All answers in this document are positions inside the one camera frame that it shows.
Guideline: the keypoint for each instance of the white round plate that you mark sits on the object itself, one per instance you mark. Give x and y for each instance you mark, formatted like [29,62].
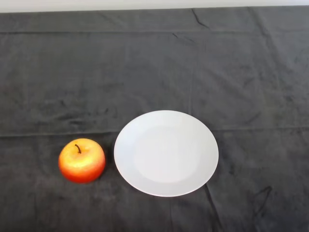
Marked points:
[166,154]

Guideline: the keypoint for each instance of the red yellow apple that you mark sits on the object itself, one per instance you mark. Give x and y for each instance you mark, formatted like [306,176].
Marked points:
[82,166]

